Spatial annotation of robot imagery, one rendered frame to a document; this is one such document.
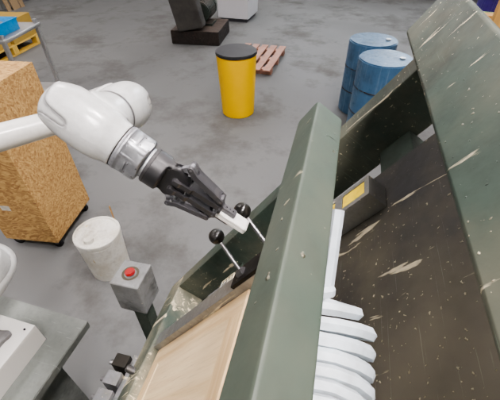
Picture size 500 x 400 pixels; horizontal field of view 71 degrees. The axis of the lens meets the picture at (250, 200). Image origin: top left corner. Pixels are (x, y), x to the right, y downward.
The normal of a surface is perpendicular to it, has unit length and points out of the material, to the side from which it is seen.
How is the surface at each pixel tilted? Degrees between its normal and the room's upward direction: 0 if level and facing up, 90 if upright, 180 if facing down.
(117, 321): 0
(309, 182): 34
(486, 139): 56
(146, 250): 0
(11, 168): 90
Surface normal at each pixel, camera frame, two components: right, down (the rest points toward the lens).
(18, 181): -0.13, 0.66
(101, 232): -0.01, -0.75
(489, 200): -0.81, -0.55
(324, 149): 0.54, -0.53
